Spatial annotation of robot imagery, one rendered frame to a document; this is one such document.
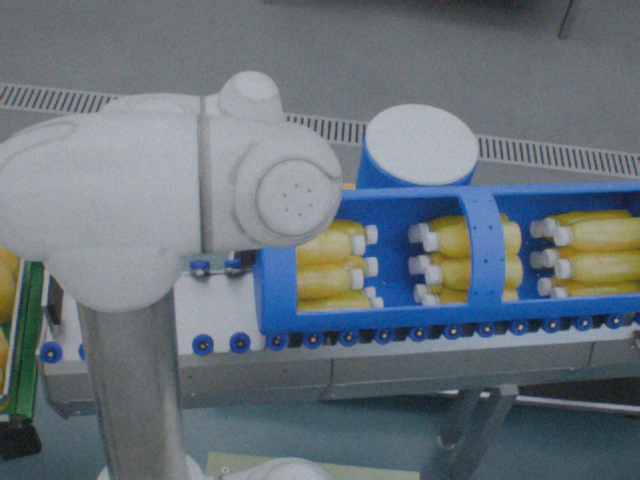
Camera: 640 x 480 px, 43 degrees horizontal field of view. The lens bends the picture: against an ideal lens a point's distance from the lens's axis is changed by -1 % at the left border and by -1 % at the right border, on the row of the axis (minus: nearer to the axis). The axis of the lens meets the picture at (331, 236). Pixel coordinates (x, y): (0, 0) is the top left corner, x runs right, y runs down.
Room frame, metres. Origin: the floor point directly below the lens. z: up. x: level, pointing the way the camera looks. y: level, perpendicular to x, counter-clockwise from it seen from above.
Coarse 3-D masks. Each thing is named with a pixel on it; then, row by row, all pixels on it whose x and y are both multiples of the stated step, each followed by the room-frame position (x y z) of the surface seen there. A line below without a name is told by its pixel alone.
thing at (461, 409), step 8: (464, 392) 1.19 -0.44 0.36; (472, 392) 1.18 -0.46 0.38; (480, 392) 1.19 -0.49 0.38; (456, 400) 1.21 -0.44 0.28; (464, 400) 1.18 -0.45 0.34; (472, 400) 1.19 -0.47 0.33; (456, 408) 1.19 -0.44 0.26; (464, 408) 1.18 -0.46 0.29; (472, 408) 1.19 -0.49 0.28; (448, 416) 1.21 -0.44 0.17; (456, 416) 1.18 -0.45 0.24; (464, 416) 1.19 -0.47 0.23; (448, 424) 1.20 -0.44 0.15; (456, 424) 1.18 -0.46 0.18; (464, 424) 1.19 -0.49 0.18; (440, 432) 1.22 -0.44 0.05; (448, 432) 1.18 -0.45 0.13; (456, 432) 1.19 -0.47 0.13; (440, 440) 1.21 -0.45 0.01; (448, 440) 1.18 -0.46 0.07; (456, 440) 1.19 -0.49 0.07; (440, 448) 1.19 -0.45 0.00; (448, 448) 1.19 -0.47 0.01
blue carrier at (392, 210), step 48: (384, 192) 1.11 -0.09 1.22; (432, 192) 1.13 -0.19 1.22; (480, 192) 1.15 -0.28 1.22; (528, 192) 1.17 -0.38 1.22; (576, 192) 1.20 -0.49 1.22; (624, 192) 1.32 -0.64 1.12; (384, 240) 1.16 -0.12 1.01; (480, 240) 1.03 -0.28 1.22; (528, 240) 1.24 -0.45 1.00; (288, 288) 0.88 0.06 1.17; (384, 288) 1.07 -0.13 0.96; (480, 288) 0.96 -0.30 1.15; (528, 288) 1.13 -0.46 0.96
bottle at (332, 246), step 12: (312, 240) 1.00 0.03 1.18; (324, 240) 1.00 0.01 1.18; (336, 240) 1.01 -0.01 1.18; (348, 240) 1.02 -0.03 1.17; (300, 252) 0.97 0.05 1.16; (312, 252) 0.98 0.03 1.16; (324, 252) 0.98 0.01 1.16; (336, 252) 0.99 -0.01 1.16; (348, 252) 1.00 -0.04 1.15; (300, 264) 0.97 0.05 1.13; (312, 264) 0.98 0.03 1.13
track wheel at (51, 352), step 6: (48, 342) 0.80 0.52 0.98; (54, 342) 0.80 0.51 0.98; (42, 348) 0.79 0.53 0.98; (48, 348) 0.79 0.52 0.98; (54, 348) 0.79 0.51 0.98; (60, 348) 0.79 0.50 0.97; (42, 354) 0.78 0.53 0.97; (48, 354) 0.78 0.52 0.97; (54, 354) 0.78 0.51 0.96; (60, 354) 0.79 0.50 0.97; (48, 360) 0.77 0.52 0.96; (54, 360) 0.78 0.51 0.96; (60, 360) 0.78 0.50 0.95
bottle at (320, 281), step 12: (324, 264) 0.98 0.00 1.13; (300, 276) 0.94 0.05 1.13; (312, 276) 0.95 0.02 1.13; (324, 276) 0.95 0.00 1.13; (336, 276) 0.96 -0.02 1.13; (348, 276) 0.97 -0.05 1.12; (300, 288) 0.92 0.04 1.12; (312, 288) 0.93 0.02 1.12; (324, 288) 0.93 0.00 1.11; (336, 288) 0.94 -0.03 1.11; (348, 288) 0.96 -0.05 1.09
